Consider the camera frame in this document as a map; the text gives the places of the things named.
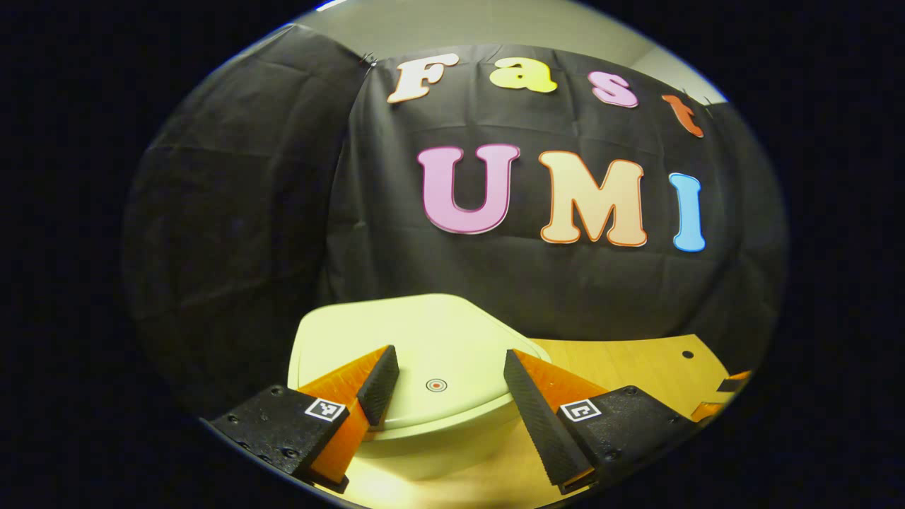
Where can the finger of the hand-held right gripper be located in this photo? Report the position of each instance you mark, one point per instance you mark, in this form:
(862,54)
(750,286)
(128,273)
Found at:
(730,384)
(705,411)

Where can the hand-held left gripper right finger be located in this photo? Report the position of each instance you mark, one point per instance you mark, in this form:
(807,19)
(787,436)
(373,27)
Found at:
(537,424)

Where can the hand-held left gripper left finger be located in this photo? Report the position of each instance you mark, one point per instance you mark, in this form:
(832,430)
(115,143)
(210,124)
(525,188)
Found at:
(382,385)

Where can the light green desktop garbage bin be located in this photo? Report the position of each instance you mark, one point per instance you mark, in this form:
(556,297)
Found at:
(438,339)

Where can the wooden desktop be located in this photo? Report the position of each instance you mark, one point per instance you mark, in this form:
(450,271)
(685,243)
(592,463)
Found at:
(636,367)

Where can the black backdrop cloth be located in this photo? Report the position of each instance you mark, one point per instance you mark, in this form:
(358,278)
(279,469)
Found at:
(247,247)

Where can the small black cloth clip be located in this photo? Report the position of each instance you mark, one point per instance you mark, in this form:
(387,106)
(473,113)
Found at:
(368,60)

